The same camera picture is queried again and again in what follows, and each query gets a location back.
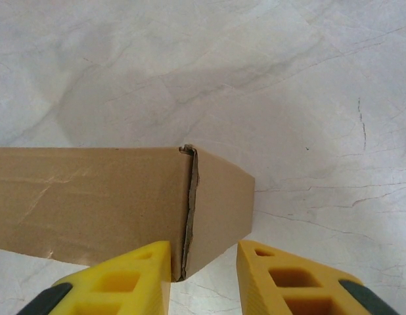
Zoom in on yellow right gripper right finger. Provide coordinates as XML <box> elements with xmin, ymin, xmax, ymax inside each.
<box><xmin>237</xmin><ymin>240</ymin><xmax>393</xmax><ymax>315</ymax></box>

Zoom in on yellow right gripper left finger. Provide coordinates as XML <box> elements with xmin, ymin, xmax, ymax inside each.
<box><xmin>23</xmin><ymin>240</ymin><xmax>173</xmax><ymax>315</ymax></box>

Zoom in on brown cardboard paper box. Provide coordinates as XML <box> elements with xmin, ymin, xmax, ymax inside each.
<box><xmin>0</xmin><ymin>143</ymin><xmax>257</xmax><ymax>284</ymax></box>

